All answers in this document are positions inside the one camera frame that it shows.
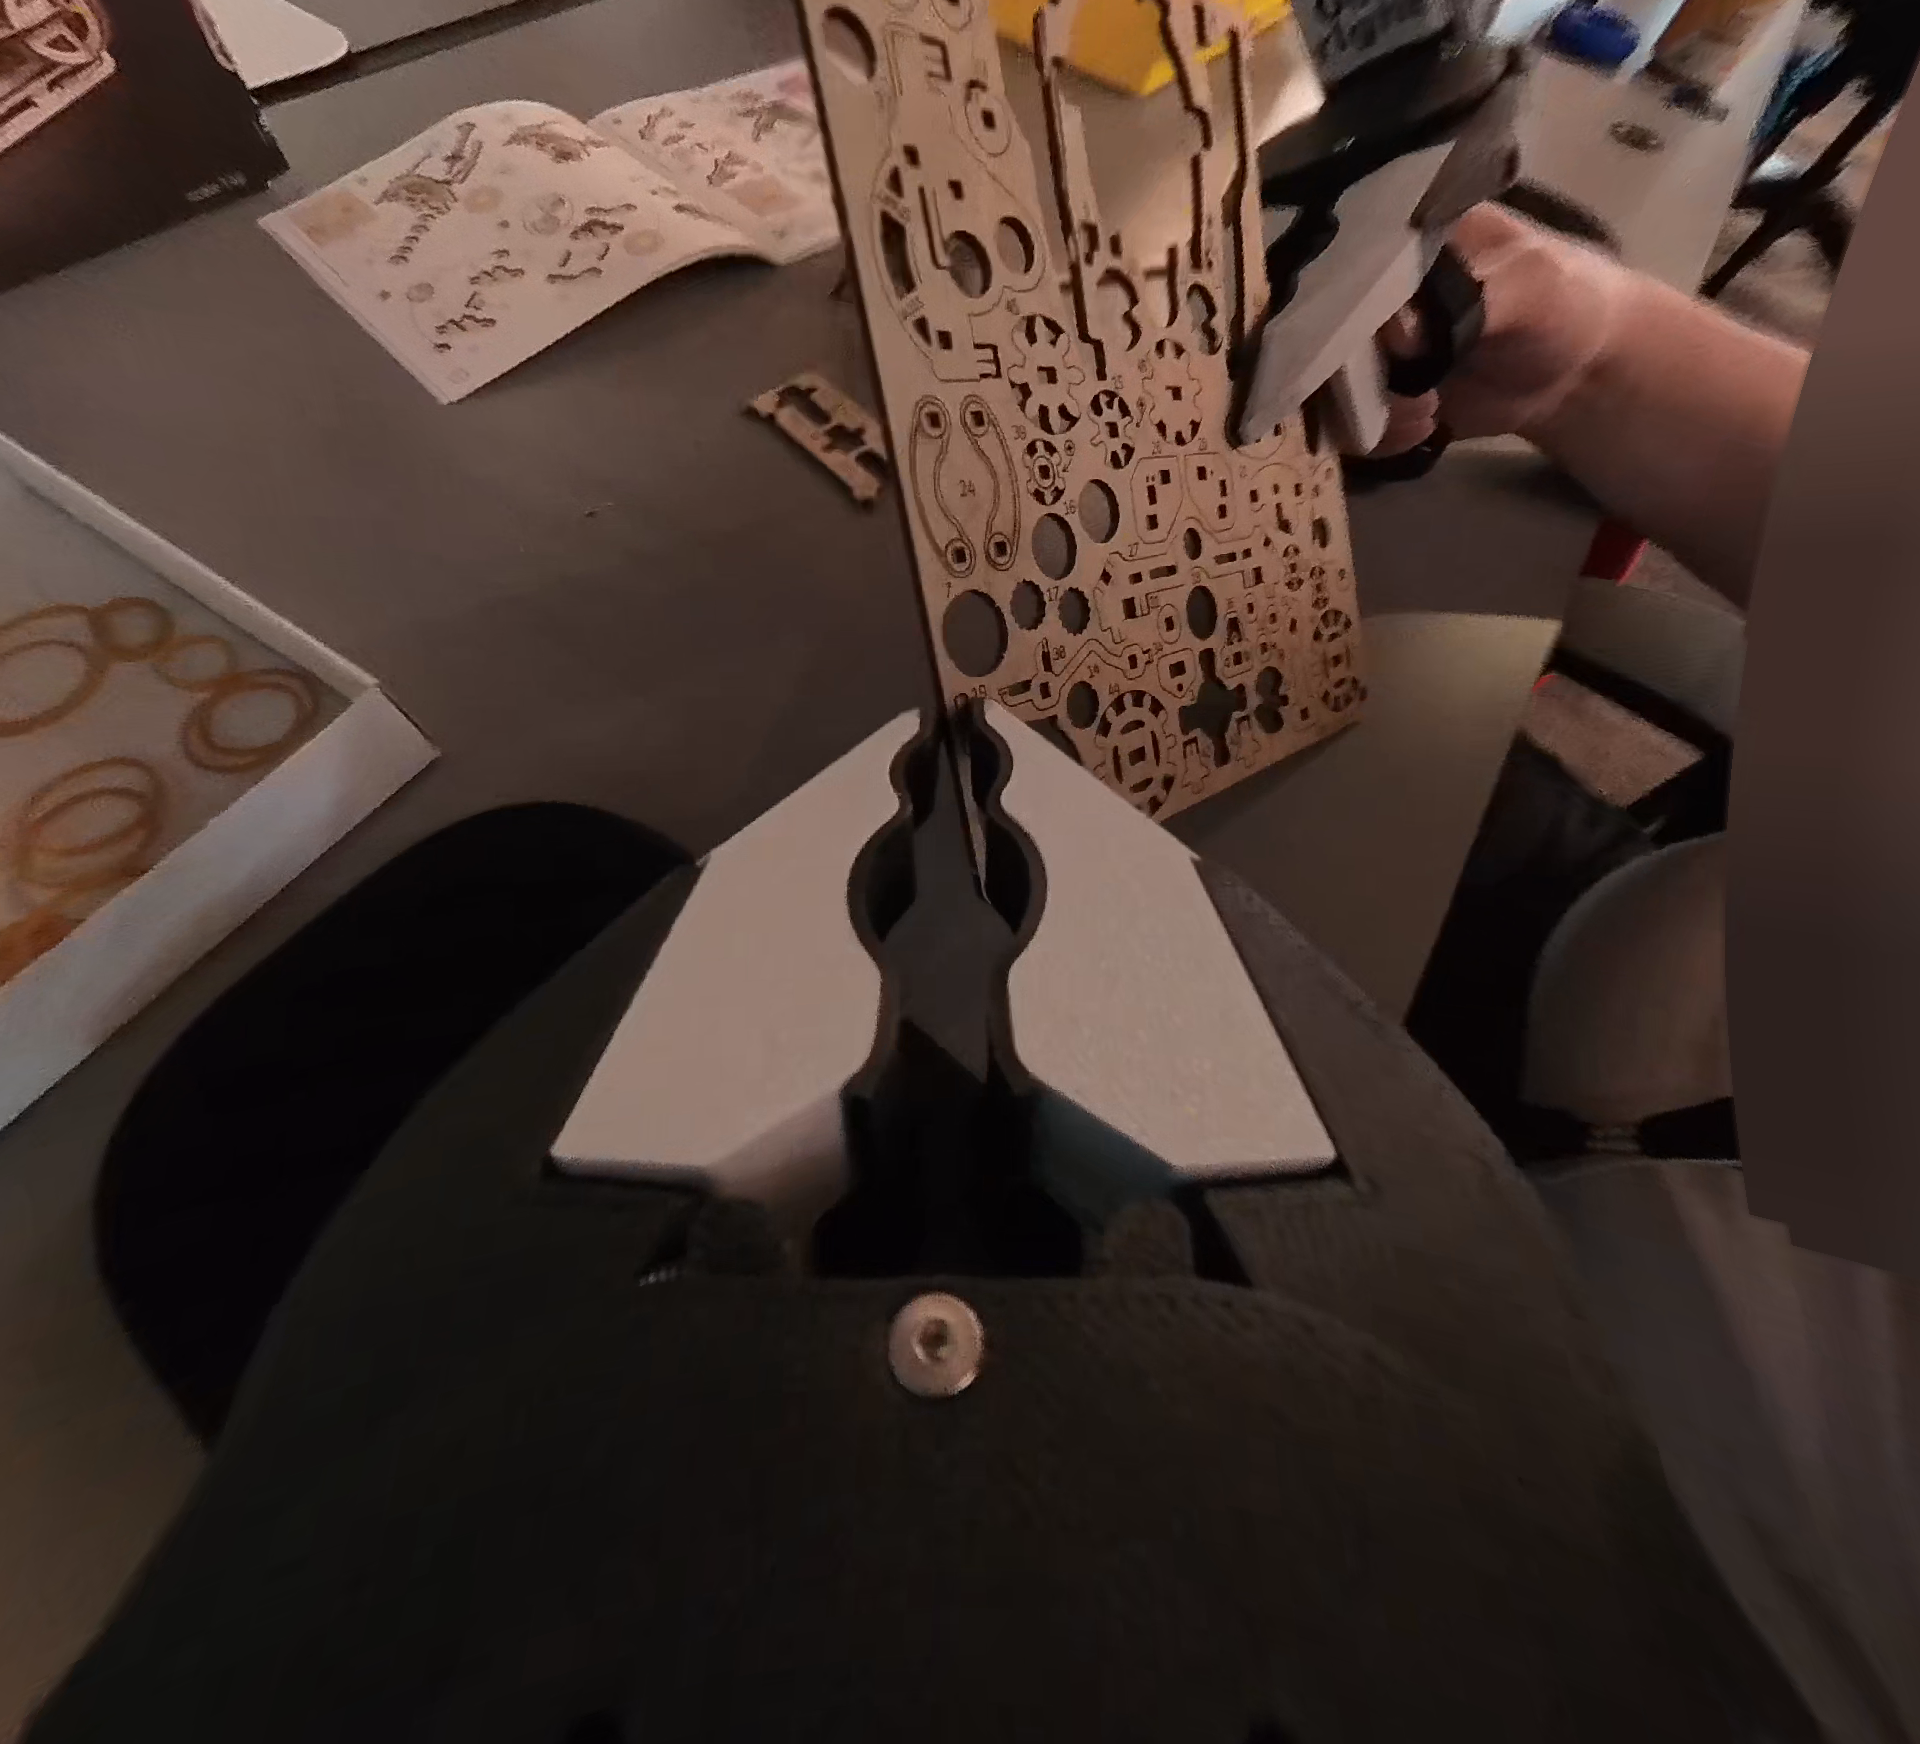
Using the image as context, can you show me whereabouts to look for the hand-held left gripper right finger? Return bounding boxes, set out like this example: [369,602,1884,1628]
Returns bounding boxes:
[965,704,1340,1258]

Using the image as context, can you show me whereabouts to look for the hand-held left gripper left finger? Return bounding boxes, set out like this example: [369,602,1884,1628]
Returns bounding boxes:
[552,708,962,1258]

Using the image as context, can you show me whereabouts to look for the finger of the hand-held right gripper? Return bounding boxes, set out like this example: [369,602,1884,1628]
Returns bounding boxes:
[1227,128,1485,444]

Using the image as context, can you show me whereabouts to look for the laser-cut wooden parts sheet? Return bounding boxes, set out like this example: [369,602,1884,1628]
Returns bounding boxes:
[764,0,1369,823]

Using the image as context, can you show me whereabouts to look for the long wooden strip part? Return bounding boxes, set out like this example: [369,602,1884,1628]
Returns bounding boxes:
[746,377,890,512]

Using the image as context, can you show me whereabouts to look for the person's right forearm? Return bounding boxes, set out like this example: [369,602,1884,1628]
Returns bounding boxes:
[1561,275,1818,606]

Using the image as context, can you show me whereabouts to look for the black model kit box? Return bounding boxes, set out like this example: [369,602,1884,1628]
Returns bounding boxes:
[0,0,290,294]

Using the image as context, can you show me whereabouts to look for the person's right hand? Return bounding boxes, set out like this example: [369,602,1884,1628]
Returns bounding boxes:
[1372,197,1629,486]

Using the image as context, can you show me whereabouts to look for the black pad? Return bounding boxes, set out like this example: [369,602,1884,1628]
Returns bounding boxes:
[94,799,700,1437]

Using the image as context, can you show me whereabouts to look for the white cardboard tray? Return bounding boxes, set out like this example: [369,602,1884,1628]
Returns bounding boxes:
[0,431,438,1129]

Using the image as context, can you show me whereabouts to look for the grey chair armrest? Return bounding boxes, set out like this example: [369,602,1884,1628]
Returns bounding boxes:
[1526,826,1741,1129]

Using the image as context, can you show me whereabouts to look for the wooden rings in box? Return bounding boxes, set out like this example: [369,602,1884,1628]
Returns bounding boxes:
[0,596,322,982]

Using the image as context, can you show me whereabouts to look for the open instruction booklet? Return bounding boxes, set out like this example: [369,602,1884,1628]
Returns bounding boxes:
[259,66,842,407]

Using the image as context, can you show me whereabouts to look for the white cardboard flap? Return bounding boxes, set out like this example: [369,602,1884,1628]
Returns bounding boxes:
[179,0,355,97]

